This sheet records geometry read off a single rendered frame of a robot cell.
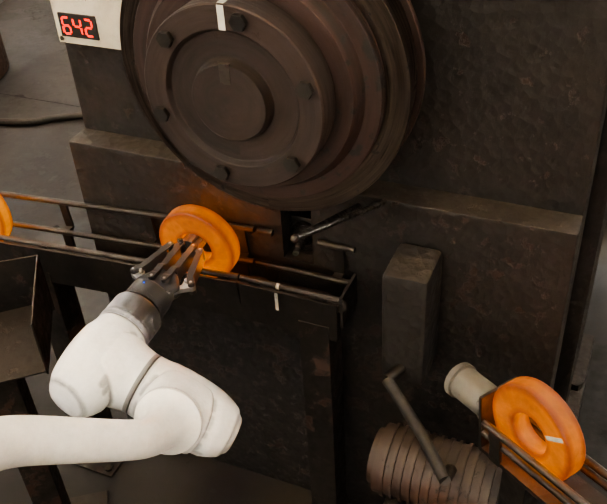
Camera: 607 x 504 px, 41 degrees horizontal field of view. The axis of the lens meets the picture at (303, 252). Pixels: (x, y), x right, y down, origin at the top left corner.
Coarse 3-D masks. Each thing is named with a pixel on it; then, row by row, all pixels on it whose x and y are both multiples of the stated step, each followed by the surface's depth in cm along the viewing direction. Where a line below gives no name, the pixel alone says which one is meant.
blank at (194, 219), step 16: (176, 208) 148; (192, 208) 146; (176, 224) 147; (192, 224) 145; (208, 224) 144; (224, 224) 145; (160, 240) 152; (176, 240) 150; (208, 240) 146; (224, 240) 145; (208, 256) 151; (224, 256) 147
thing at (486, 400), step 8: (488, 392) 121; (480, 400) 120; (488, 400) 121; (480, 408) 121; (488, 408) 122; (480, 416) 122; (488, 416) 123; (480, 424) 123; (480, 432) 124; (480, 440) 125; (480, 448) 126
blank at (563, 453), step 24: (504, 384) 118; (528, 384) 114; (504, 408) 119; (528, 408) 114; (552, 408) 111; (504, 432) 122; (528, 432) 120; (552, 432) 111; (576, 432) 110; (552, 456) 113; (576, 456) 111
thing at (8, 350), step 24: (0, 264) 154; (24, 264) 155; (0, 288) 157; (24, 288) 158; (48, 288) 159; (0, 312) 160; (24, 312) 159; (48, 312) 155; (0, 336) 154; (24, 336) 154; (48, 336) 151; (0, 360) 149; (24, 360) 148; (48, 360) 147; (0, 384) 154; (24, 384) 160; (0, 408) 158; (24, 408) 159; (24, 480) 171; (48, 480) 172
